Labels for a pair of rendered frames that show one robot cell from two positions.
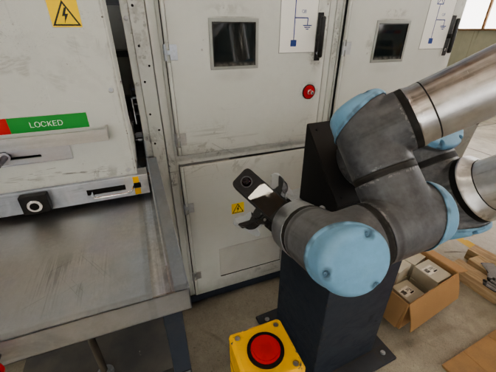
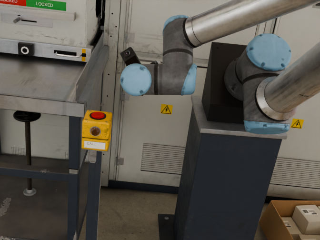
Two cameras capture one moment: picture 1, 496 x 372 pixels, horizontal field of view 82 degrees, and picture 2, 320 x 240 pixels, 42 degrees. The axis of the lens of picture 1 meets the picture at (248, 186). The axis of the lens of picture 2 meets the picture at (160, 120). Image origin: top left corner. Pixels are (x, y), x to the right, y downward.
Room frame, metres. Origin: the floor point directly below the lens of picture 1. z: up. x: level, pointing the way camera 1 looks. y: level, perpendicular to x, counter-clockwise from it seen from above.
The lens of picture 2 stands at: (-0.76, -0.55, 1.47)
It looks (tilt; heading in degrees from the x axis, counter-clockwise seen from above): 27 degrees down; 19
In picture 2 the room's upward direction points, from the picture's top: 7 degrees clockwise
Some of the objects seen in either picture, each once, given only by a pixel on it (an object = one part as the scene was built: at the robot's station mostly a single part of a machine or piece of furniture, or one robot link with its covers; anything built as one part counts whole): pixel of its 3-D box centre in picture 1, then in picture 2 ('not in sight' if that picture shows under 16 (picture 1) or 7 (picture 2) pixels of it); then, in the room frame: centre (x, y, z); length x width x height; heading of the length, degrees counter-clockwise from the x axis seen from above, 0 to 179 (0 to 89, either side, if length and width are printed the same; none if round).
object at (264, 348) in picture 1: (265, 350); (97, 116); (0.23, -0.02, 0.90); 0.04 x 0.04 x 0.02
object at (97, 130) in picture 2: not in sight; (95, 132); (0.19, -0.04, 0.87); 0.03 x 0.01 x 0.03; 111
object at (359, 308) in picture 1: (332, 282); (219, 187); (0.84, -0.35, 0.37); 0.32 x 0.30 x 0.73; 114
